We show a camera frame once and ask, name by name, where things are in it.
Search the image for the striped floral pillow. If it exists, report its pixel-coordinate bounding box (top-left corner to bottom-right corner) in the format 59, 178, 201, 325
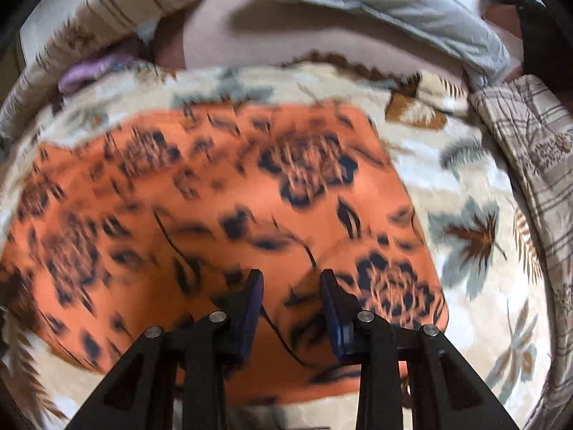
470, 75, 572, 429

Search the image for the black cloth on headboard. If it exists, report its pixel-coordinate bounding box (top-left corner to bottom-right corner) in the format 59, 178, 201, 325
483, 0, 572, 93

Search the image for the purple cloth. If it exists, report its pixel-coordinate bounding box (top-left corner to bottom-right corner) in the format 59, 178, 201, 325
57, 48, 139, 95

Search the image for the orange black floral garment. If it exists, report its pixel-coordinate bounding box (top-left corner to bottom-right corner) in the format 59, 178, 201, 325
1, 103, 449, 404

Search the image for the pink bed sheet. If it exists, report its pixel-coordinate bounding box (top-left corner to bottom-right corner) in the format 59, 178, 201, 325
153, 0, 523, 83

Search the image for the cream leaf-patterned blanket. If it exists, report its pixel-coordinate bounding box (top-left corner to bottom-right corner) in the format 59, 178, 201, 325
1, 63, 552, 429

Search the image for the grey pillow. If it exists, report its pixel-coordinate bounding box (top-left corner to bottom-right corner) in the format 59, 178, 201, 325
239, 0, 513, 87

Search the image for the striped bolster pillow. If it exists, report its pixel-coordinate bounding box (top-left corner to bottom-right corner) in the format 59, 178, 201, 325
1, 0, 198, 143

